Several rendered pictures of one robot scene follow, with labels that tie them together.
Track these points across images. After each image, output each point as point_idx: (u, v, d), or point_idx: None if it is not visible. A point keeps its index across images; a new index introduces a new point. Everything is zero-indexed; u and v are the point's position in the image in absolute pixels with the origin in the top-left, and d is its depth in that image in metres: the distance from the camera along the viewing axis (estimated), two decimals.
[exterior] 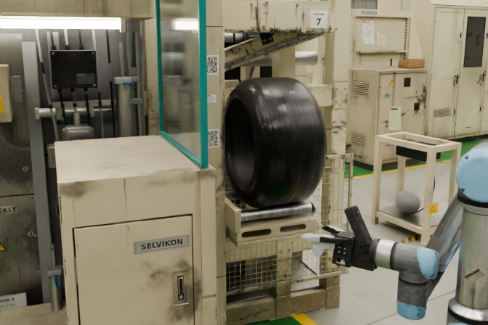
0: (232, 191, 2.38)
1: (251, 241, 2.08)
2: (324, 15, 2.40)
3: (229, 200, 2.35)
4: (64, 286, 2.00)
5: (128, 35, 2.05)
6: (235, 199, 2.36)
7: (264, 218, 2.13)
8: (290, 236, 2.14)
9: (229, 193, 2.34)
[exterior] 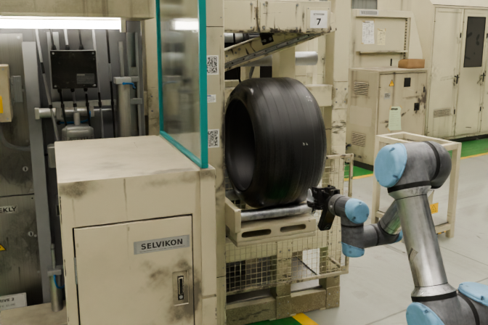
0: (235, 196, 2.35)
1: (251, 241, 2.08)
2: (324, 15, 2.40)
3: None
4: (64, 286, 2.00)
5: (128, 35, 2.05)
6: None
7: None
8: (290, 236, 2.14)
9: None
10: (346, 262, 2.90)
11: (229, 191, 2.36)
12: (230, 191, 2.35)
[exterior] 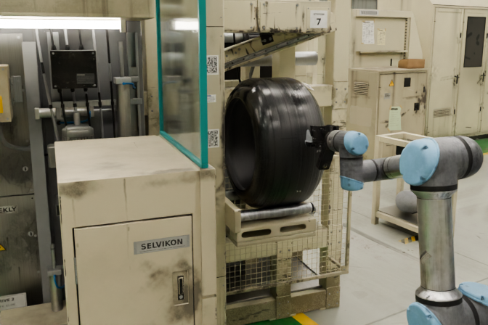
0: None
1: (251, 241, 2.08)
2: (324, 15, 2.40)
3: (230, 196, 2.34)
4: (64, 286, 2.00)
5: (128, 35, 2.05)
6: (236, 196, 2.35)
7: (266, 217, 2.11)
8: (290, 236, 2.14)
9: (227, 191, 2.36)
10: (346, 262, 2.90)
11: (229, 200, 2.36)
12: (230, 199, 2.37)
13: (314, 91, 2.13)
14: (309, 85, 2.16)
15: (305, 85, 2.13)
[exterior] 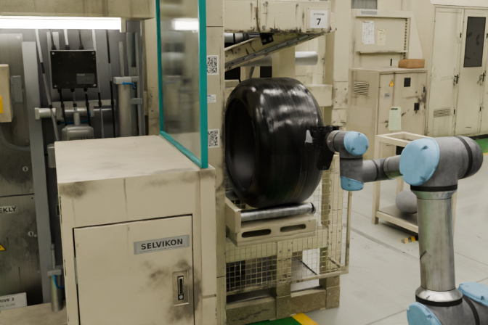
0: (234, 199, 2.36)
1: (251, 241, 2.08)
2: (324, 15, 2.40)
3: (227, 191, 2.37)
4: (64, 286, 2.00)
5: (128, 35, 2.05)
6: None
7: (264, 207, 2.12)
8: (290, 236, 2.14)
9: None
10: (346, 262, 2.90)
11: (230, 194, 2.34)
12: (232, 194, 2.34)
13: None
14: None
15: None
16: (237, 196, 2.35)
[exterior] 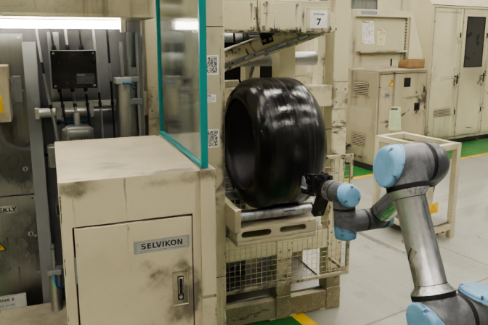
0: (234, 193, 2.35)
1: (251, 241, 2.08)
2: (324, 15, 2.40)
3: None
4: (64, 286, 2.00)
5: (128, 35, 2.05)
6: None
7: None
8: (290, 236, 2.14)
9: (229, 199, 2.35)
10: (346, 262, 2.90)
11: (228, 191, 2.37)
12: (229, 191, 2.37)
13: None
14: (312, 196, 2.21)
15: None
16: (234, 190, 2.37)
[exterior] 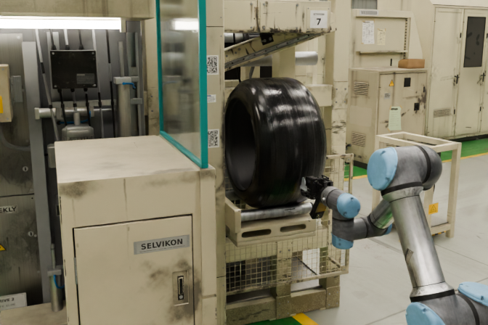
0: (234, 191, 2.35)
1: (251, 241, 2.08)
2: (324, 15, 2.40)
3: None
4: (64, 286, 2.00)
5: (128, 35, 2.05)
6: None
7: None
8: (290, 236, 2.14)
9: (229, 199, 2.34)
10: (346, 262, 2.90)
11: None
12: (229, 191, 2.38)
13: None
14: None
15: None
16: (234, 190, 2.38)
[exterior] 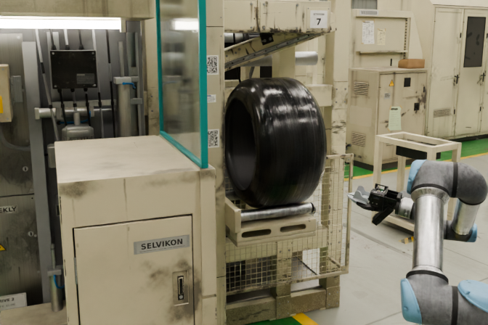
0: (234, 199, 2.36)
1: (251, 241, 2.08)
2: (324, 15, 2.40)
3: (228, 191, 2.37)
4: (64, 286, 2.00)
5: (128, 35, 2.05)
6: (234, 190, 2.38)
7: (265, 207, 2.12)
8: (290, 236, 2.14)
9: None
10: (346, 262, 2.90)
11: (230, 194, 2.34)
12: (232, 195, 2.34)
13: (320, 180, 2.11)
14: (323, 173, 2.09)
15: (319, 180, 2.07)
16: (237, 196, 2.35)
